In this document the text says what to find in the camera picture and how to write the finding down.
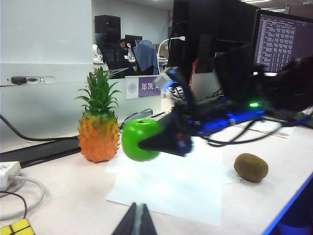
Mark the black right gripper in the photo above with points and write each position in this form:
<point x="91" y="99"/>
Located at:
<point x="215" y="112"/>

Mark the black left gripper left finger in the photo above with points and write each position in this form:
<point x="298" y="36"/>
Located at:
<point x="127" y="222"/>

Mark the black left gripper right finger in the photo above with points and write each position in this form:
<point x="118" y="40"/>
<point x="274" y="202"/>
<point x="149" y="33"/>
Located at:
<point x="148" y="224"/>

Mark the green toy apple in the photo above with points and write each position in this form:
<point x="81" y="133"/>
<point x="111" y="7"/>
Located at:
<point x="133" y="137"/>

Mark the orange toy pineapple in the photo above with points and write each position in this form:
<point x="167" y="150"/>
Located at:
<point x="99" y="137"/>

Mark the brown fuzzy kiwi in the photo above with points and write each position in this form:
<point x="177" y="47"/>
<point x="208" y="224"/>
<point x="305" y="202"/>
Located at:
<point x="252" y="167"/>

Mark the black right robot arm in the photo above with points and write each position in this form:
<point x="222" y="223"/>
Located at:
<point x="288" y="85"/>

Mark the grey stapler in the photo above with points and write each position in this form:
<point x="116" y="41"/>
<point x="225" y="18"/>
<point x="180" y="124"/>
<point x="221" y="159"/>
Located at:
<point x="140" y="113"/>

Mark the white paper sheet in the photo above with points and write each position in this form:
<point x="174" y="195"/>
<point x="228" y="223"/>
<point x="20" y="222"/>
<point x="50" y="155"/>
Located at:
<point x="168" y="191"/>

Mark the purple and white name plate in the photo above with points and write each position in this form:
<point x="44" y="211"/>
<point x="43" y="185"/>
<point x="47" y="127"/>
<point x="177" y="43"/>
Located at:
<point x="143" y="86"/>

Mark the red snack bag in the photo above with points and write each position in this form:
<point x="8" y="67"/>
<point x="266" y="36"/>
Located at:
<point x="195" y="66"/>

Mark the chair with blue jacket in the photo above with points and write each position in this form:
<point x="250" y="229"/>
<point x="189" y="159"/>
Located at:
<point x="146" y="57"/>

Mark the seated person in background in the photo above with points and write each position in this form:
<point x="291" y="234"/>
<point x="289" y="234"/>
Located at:
<point x="123" y="47"/>

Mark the black office chair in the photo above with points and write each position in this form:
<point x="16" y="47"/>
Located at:
<point x="112" y="54"/>

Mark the colourful Rubik's cube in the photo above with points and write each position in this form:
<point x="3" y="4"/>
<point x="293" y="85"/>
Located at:
<point x="18" y="227"/>

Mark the flat black monitor base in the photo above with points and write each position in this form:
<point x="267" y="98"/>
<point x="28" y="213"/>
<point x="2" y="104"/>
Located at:
<point x="44" y="151"/>

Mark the frosted glass desk partition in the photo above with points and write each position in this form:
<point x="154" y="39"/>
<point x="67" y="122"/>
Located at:
<point x="61" y="107"/>

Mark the white power strip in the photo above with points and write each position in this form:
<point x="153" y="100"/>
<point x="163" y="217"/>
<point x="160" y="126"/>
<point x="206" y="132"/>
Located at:
<point x="8" y="173"/>

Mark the monitor showing text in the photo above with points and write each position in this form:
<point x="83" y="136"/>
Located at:
<point x="278" y="39"/>

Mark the white AOC monitor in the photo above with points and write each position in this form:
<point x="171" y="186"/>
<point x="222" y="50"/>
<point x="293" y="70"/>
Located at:
<point x="44" y="36"/>

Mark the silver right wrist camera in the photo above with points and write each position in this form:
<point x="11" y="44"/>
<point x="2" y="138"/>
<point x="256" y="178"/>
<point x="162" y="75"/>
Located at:
<point x="166" y="79"/>

